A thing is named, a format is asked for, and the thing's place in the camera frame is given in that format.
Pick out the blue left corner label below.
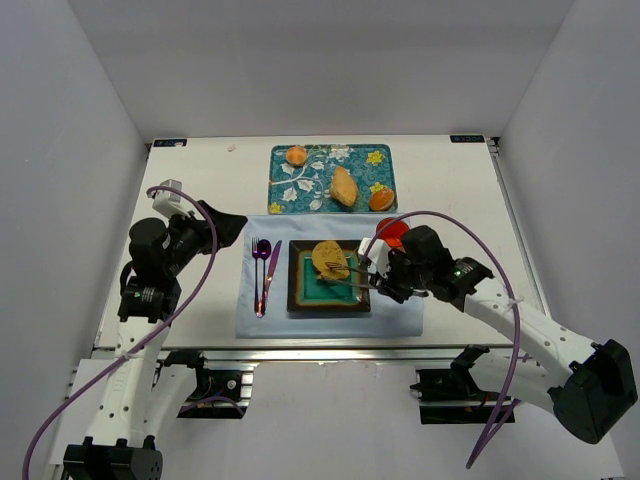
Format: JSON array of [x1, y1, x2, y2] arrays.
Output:
[[152, 138, 187, 148]]

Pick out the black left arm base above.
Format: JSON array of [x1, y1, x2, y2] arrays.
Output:
[[154, 350, 253, 420]]

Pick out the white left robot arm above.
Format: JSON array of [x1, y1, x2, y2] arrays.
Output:
[[63, 201, 248, 479]]

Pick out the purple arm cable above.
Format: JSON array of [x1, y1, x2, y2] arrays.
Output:
[[360, 210, 531, 470], [22, 185, 246, 480]]

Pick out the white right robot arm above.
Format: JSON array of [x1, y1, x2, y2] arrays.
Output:
[[359, 225, 638, 444]]

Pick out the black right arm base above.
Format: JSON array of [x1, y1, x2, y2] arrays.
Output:
[[409, 345, 511, 425]]

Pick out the orange glazed bun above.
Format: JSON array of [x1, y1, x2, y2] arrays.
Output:
[[369, 187, 395, 212]]

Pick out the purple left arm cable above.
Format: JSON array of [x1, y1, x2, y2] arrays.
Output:
[[22, 185, 246, 480]]

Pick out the light blue cloth placemat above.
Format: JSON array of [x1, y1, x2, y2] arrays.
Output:
[[236, 214, 424, 339]]

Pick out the purple metallic fork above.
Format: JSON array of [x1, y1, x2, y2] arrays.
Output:
[[251, 237, 261, 317]]

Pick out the teal floral tray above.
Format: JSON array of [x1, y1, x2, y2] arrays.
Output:
[[267, 144, 396, 215]]

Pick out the purple metallic spoon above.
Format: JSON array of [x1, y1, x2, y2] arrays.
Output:
[[258, 238, 272, 307]]

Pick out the blue table corner label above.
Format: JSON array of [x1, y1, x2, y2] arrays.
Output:
[[449, 134, 485, 143]]

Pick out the orange ceramic mug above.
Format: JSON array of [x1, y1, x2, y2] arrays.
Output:
[[376, 217, 410, 248]]

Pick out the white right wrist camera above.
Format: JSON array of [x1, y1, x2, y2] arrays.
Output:
[[357, 237, 403, 278]]

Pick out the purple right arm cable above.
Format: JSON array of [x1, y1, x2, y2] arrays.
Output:
[[360, 210, 531, 470]]

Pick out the long crusty bread roll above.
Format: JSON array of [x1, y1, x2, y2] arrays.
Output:
[[329, 166, 358, 208]]

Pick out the toasted bread slice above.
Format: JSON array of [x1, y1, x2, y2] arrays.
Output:
[[311, 240, 348, 274]]

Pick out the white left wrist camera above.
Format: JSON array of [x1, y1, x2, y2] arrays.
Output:
[[147, 190, 192, 219]]

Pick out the round orange bun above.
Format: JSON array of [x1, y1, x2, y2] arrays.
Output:
[[285, 145, 308, 168]]

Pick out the metal serving tongs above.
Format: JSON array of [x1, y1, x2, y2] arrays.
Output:
[[318, 262, 381, 290]]

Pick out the purple metallic knife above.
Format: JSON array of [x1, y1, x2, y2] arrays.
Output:
[[261, 240, 282, 315]]

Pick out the square black green plate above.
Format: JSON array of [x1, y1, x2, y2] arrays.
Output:
[[287, 240, 371, 316]]

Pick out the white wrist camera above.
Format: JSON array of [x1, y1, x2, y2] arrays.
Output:
[[357, 237, 403, 278], [147, 190, 192, 219]]

